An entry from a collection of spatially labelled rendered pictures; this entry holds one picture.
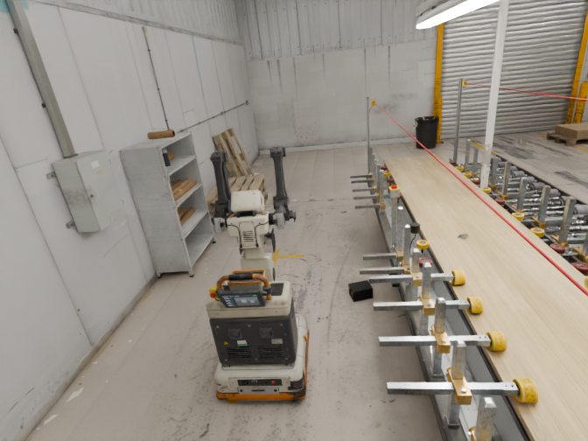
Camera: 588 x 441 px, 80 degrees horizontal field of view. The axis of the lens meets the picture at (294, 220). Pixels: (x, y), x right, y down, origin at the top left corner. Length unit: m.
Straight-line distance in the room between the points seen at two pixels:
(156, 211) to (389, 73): 7.28
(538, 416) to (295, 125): 8.97
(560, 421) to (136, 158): 3.73
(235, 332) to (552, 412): 1.67
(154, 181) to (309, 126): 6.50
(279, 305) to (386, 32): 8.39
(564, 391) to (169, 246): 3.64
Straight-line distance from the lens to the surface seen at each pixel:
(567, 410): 1.71
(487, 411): 1.32
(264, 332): 2.38
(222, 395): 2.74
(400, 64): 9.86
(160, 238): 4.23
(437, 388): 1.54
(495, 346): 1.78
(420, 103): 10.03
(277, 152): 2.45
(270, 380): 2.55
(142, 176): 4.02
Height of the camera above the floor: 2.11
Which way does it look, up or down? 23 degrees down
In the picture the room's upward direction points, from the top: 7 degrees counter-clockwise
